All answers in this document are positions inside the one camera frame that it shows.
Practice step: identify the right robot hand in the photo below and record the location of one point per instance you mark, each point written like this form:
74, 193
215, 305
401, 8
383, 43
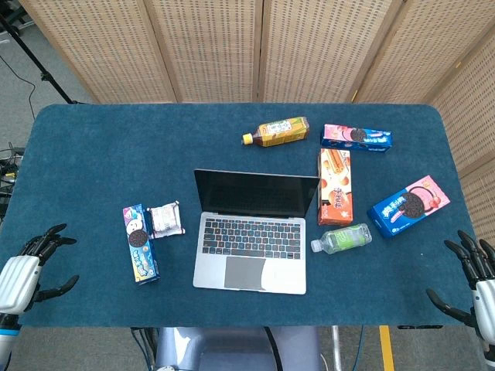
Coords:
485, 305

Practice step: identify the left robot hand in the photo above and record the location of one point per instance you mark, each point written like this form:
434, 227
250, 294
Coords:
19, 278

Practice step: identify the silver laptop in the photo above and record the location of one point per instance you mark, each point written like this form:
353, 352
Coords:
251, 247

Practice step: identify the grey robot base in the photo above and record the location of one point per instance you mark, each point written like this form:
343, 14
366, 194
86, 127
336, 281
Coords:
232, 349

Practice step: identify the yellow floor tape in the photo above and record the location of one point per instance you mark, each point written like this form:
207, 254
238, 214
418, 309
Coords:
386, 348

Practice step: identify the wide pink blue Oreo box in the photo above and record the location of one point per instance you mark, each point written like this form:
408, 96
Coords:
410, 206

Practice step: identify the purple blue Oreo box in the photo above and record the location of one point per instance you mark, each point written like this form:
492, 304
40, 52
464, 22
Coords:
140, 247

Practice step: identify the blue table mat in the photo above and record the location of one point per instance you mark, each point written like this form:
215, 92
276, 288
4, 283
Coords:
96, 166

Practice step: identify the metal table leg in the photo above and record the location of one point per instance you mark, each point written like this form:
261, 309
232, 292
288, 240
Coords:
336, 348

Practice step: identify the clear green label water bottle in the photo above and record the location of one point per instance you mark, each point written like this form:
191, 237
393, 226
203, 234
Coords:
346, 237

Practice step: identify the white snack packet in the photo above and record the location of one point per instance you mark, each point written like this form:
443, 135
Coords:
166, 219

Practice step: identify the orange biscuit box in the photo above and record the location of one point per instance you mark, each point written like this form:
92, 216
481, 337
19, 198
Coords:
335, 185

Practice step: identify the long pink blue Oreo box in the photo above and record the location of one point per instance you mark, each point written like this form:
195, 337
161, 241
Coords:
359, 138

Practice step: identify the black tripod stand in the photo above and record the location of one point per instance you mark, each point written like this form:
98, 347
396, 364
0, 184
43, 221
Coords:
35, 58

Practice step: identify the yellow tea bottle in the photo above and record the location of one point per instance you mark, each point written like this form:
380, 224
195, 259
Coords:
282, 132

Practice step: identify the wicker folding screen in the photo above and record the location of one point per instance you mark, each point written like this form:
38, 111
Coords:
216, 50

